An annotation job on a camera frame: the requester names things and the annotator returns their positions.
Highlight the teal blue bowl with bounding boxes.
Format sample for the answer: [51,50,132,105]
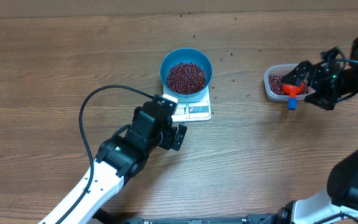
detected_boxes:
[160,48,213,89]

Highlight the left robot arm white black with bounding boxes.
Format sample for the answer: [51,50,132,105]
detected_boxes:
[41,94,187,224]

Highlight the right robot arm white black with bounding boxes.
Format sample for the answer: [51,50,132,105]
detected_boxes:
[273,37,358,223]

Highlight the red adzuki beans pile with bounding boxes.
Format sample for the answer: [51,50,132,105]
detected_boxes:
[268,75,310,95]

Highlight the clear plastic container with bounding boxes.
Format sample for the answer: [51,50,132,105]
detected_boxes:
[263,63,316,103]

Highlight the red beans in bowl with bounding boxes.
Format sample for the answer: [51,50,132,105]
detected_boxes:
[166,62,206,95]

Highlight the red measuring scoop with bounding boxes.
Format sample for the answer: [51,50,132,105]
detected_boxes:
[282,82,305,111]

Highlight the white digital kitchen scale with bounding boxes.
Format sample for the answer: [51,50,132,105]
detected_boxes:
[163,86,211,123]

